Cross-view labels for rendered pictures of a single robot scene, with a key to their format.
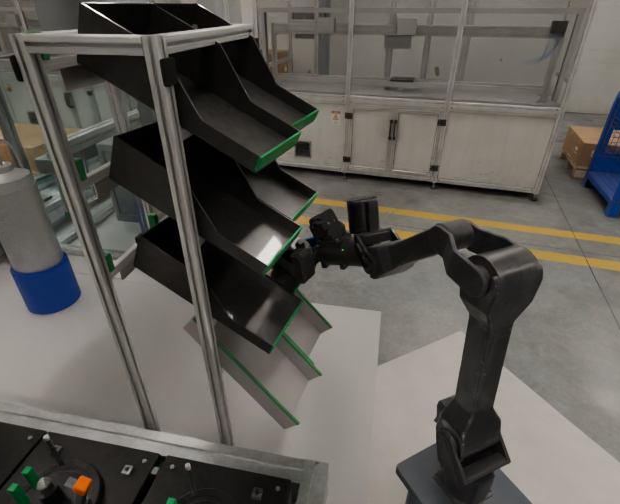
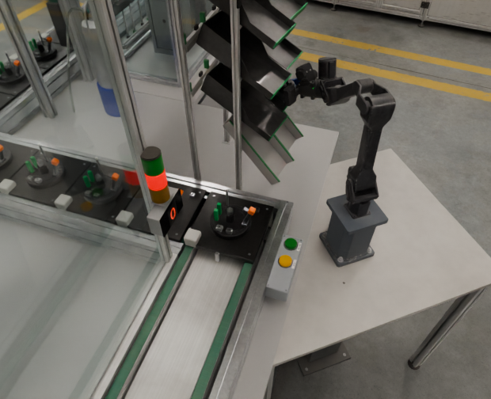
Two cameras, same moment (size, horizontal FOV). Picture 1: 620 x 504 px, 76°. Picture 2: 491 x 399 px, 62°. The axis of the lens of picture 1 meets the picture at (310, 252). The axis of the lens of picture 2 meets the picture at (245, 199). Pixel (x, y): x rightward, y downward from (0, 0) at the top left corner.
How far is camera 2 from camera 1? 0.66 m
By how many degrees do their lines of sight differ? 17
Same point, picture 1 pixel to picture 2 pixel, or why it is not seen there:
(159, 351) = not seen: hidden behind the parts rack
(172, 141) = (236, 32)
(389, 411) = (332, 188)
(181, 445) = (217, 188)
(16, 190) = not seen: hidden behind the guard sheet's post
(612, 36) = not seen: outside the picture
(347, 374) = (310, 167)
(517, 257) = (384, 98)
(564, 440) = (432, 210)
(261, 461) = (258, 199)
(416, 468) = (336, 201)
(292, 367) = (278, 155)
